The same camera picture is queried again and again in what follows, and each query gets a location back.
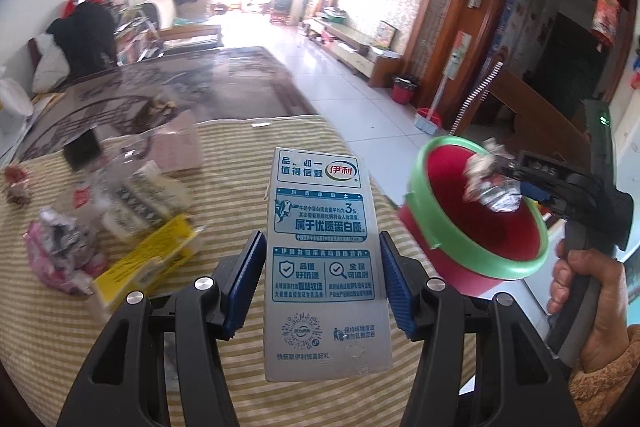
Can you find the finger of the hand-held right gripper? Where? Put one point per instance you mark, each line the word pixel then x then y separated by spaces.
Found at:
pixel 540 198
pixel 540 172

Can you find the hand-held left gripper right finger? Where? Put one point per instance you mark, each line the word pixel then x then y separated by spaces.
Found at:
pixel 397 287

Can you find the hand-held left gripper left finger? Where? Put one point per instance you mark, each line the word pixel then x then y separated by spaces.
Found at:
pixel 245 287

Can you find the silver foil wrapper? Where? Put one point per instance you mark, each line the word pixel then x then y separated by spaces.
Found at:
pixel 492 197

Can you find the red bucket with green rim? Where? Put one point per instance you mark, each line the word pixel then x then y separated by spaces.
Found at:
pixel 465 227

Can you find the white blue milk carton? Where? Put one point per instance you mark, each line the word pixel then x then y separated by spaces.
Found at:
pixel 320 257

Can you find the clear plastic bag red label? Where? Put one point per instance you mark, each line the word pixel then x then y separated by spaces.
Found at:
pixel 120 157

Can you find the person's right forearm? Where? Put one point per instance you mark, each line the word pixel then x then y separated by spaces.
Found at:
pixel 610 387

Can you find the person's right hand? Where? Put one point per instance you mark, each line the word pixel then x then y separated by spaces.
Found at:
pixel 610 307

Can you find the wooden chair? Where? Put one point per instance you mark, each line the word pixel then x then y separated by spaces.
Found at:
pixel 530 117

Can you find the striped beige table cloth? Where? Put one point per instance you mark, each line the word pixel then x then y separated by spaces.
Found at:
pixel 240 187

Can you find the yellow packet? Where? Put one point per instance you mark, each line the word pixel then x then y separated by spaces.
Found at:
pixel 145 262

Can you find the red dustpan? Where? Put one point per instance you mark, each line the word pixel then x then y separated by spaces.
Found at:
pixel 432 116

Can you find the white black patterned packet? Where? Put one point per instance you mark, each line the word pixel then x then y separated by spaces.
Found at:
pixel 140 202

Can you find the red lantern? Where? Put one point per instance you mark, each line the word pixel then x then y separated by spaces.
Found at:
pixel 606 19

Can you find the small red waste bin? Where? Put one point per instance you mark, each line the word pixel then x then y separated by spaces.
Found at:
pixel 404 93

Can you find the pink cardboard box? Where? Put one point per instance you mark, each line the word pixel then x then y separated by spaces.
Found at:
pixel 177 142

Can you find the crumpled pink wrapper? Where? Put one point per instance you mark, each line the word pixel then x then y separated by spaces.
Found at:
pixel 60 252

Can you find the pile of brown nut shells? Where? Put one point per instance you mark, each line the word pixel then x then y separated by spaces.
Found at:
pixel 155 112

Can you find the glass coffee table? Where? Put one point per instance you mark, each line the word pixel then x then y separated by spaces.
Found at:
pixel 225 82

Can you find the small black object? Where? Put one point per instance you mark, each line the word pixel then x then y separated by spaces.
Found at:
pixel 82 149

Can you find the low television cabinet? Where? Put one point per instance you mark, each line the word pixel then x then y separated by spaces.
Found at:
pixel 360 52

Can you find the small red snack wrapper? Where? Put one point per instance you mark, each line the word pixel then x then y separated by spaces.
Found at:
pixel 15 184

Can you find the wooden sofa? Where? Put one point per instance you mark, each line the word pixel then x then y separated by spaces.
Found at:
pixel 185 34

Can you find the white pillow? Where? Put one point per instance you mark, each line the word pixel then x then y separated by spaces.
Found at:
pixel 50 64

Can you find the pile of black clothes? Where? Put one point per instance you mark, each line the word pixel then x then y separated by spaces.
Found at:
pixel 85 37

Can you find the white plastic bag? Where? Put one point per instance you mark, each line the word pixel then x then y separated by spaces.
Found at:
pixel 12 97

